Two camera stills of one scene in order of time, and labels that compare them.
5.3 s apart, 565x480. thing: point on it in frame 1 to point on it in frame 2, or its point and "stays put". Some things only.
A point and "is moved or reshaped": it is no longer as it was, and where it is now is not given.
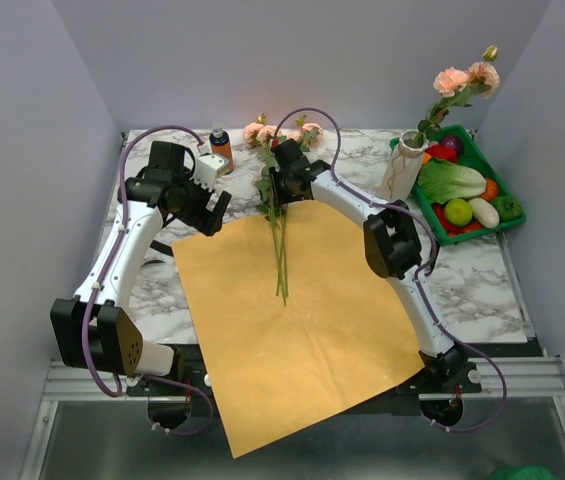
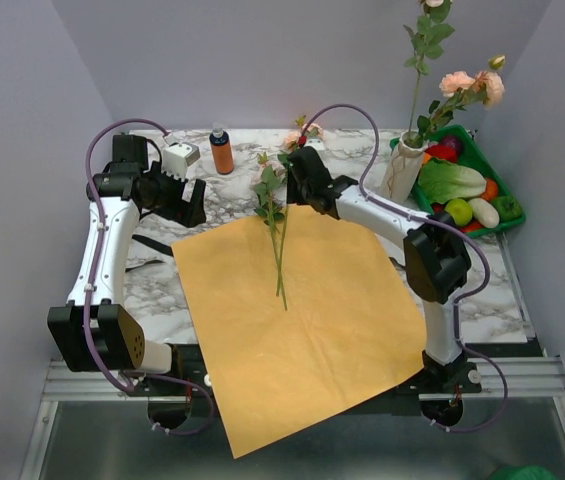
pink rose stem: (456, 87) is moved or reshaped
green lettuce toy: (441, 181) stays put
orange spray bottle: (221, 144) stays put
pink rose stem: (272, 134) to (431, 32)
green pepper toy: (508, 207) stays put
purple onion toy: (452, 141) stays put
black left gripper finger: (210, 222) to (192, 213)
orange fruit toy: (491, 190) stays put
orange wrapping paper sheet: (278, 372) stays put
